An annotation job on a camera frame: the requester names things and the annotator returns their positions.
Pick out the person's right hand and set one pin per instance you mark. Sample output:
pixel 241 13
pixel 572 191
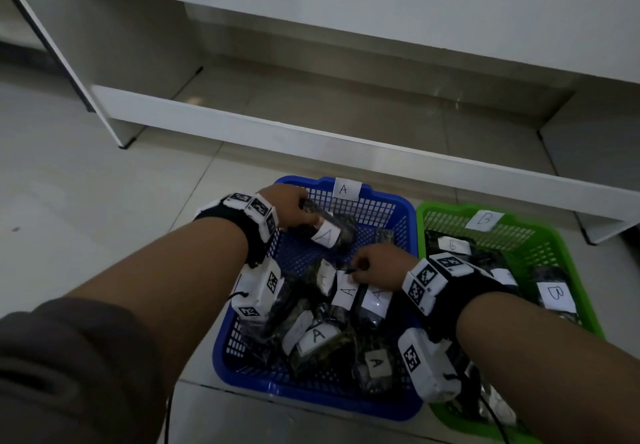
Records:
pixel 385 266

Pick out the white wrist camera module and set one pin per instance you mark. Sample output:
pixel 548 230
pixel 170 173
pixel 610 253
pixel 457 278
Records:
pixel 430 363
pixel 257 289

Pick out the person's left hand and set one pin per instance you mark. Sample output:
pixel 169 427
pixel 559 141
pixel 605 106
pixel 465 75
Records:
pixel 287 209

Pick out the black wristband with markers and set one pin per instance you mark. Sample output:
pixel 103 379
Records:
pixel 460 294
pixel 250 229

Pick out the person's left forearm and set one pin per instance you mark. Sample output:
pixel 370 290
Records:
pixel 175 289

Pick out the blue plastic mesh basket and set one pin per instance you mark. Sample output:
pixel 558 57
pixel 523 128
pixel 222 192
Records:
pixel 310 396

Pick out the person's grey shirt sleeve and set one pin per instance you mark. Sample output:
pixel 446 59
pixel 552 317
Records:
pixel 65 373

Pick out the person's right forearm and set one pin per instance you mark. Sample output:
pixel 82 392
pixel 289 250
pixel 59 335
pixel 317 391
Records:
pixel 550 368

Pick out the green plastic mesh basket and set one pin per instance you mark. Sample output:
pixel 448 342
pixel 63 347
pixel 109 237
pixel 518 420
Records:
pixel 540 244

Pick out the black item packet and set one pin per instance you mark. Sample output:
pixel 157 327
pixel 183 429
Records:
pixel 335 231
pixel 345 294

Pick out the white shelf unit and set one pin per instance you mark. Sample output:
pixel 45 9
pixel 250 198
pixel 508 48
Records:
pixel 300 24

